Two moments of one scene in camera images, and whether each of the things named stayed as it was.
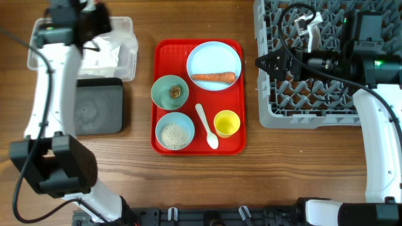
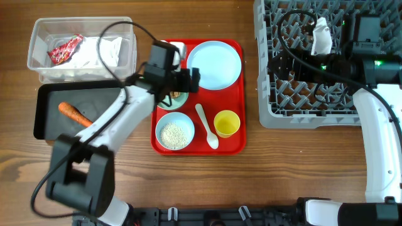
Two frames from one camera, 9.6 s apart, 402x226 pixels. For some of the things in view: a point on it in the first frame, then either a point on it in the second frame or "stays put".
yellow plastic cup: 226,123 stays put
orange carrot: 224,77 → 75,113
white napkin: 107,56 stays put
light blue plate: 213,57 stays put
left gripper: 103,26 → 183,83
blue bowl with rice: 174,130 stays put
